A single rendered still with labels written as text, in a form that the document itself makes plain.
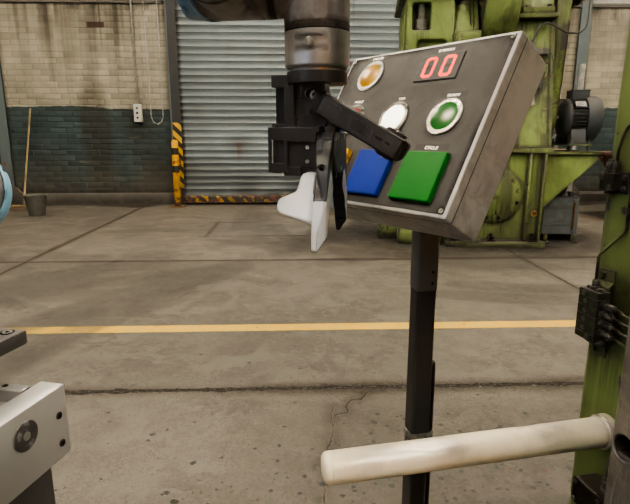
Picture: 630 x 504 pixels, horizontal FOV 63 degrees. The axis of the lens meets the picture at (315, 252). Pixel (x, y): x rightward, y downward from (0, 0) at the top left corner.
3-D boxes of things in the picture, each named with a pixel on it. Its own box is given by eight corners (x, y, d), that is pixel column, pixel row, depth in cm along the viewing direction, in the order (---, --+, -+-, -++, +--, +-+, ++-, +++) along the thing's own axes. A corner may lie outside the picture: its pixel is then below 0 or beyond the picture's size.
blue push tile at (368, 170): (374, 195, 76) (394, 149, 77) (341, 191, 82) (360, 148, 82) (381, 200, 77) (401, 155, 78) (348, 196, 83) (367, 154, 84)
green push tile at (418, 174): (426, 201, 68) (448, 151, 69) (386, 196, 74) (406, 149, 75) (434, 207, 69) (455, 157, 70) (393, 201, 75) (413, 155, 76)
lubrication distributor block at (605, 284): (598, 367, 76) (609, 277, 73) (569, 350, 82) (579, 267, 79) (618, 365, 77) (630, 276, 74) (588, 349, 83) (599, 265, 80)
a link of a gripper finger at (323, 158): (315, 214, 60) (325, 151, 63) (330, 215, 59) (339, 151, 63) (307, 194, 56) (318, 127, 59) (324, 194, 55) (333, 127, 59)
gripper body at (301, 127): (286, 174, 68) (284, 77, 65) (350, 175, 66) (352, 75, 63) (267, 178, 61) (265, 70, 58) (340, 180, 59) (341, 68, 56)
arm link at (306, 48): (354, 38, 62) (342, 24, 55) (353, 78, 63) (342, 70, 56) (294, 40, 64) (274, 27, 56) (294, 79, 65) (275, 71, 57)
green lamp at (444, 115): (440, 131, 71) (442, 98, 70) (426, 132, 75) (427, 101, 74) (461, 131, 71) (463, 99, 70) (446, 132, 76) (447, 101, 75)
